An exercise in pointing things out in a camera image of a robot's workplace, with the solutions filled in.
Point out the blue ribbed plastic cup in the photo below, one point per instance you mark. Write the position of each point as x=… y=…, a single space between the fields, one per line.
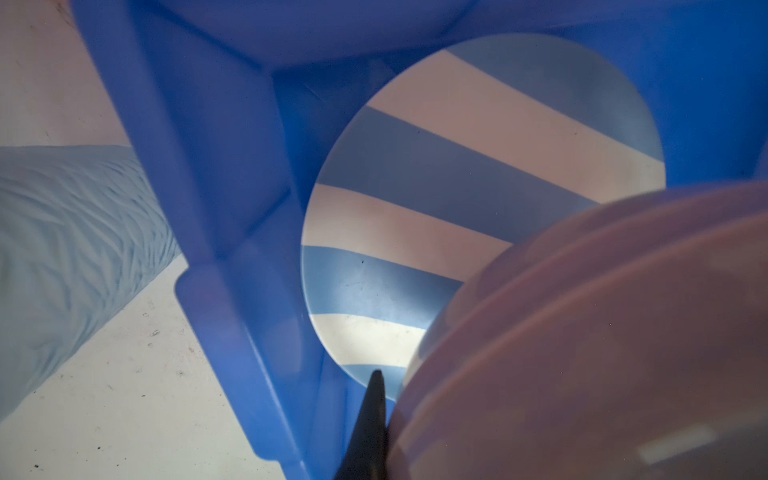
x=82 y=233

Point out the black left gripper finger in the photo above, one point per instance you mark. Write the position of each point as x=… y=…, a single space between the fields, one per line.
x=365 y=457

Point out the blue plastic bin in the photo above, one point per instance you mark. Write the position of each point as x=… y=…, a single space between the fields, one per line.
x=232 y=106

